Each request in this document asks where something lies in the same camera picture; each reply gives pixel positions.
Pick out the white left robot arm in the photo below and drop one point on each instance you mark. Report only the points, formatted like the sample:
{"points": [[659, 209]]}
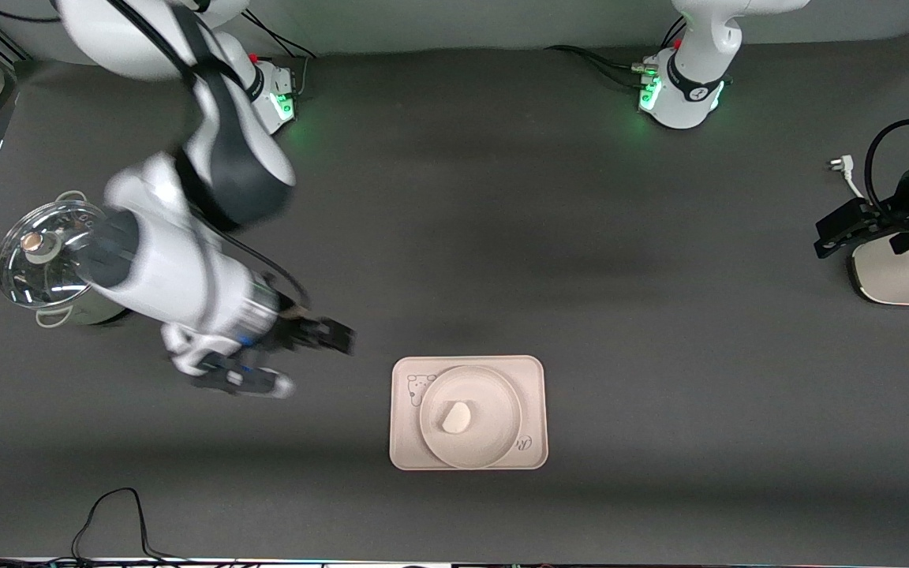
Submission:
{"points": [[691, 87]]}

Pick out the cream white toaster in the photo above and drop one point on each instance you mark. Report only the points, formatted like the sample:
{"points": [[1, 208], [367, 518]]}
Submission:
{"points": [[888, 280]]}

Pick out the white half-round bun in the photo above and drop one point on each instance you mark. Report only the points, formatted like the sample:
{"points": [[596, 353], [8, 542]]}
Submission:
{"points": [[456, 416]]}

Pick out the glass pot lid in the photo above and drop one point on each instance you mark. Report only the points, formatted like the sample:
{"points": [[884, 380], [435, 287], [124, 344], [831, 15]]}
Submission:
{"points": [[28, 276]]}

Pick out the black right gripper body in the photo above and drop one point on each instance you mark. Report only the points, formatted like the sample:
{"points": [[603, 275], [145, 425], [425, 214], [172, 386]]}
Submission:
{"points": [[298, 331]]}

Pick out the pale green electric pot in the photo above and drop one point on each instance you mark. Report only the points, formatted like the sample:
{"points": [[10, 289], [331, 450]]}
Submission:
{"points": [[84, 317]]}

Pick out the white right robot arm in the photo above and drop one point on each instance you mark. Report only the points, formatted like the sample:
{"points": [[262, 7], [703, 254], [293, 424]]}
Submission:
{"points": [[162, 268]]}

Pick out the beige rectangular tray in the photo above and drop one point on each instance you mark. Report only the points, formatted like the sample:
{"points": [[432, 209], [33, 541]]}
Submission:
{"points": [[407, 450]]}

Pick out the round beige plate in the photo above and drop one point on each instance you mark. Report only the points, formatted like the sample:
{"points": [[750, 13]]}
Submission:
{"points": [[494, 418]]}

